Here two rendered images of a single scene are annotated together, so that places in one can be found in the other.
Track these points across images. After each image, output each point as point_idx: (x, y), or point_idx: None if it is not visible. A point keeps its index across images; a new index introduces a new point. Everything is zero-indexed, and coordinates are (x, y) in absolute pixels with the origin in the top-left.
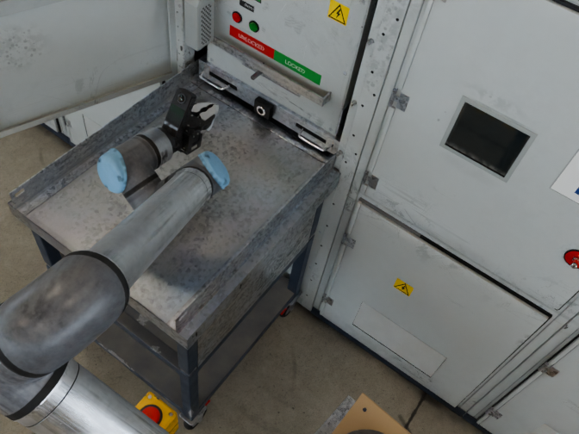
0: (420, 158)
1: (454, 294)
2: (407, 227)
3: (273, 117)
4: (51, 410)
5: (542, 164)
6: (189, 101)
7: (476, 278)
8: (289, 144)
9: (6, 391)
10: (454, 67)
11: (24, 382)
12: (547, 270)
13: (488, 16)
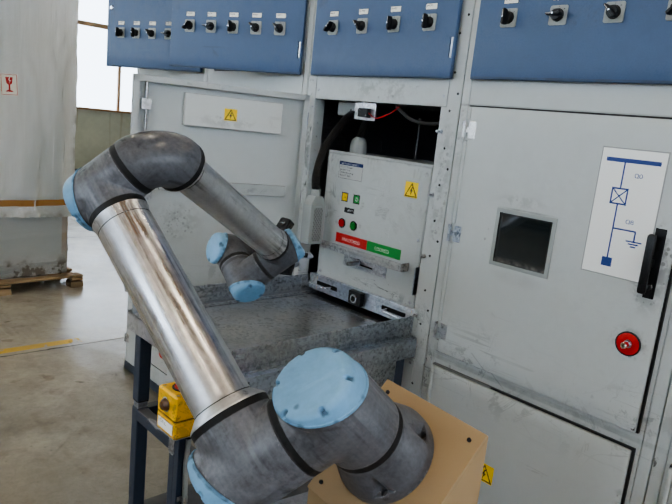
0: (477, 284)
1: (534, 458)
2: (478, 381)
3: (363, 307)
4: (124, 210)
5: (568, 246)
6: (288, 223)
7: (549, 420)
8: (373, 322)
9: (103, 185)
10: (488, 186)
11: (117, 181)
12: (608, 374)
13: (502, 137)
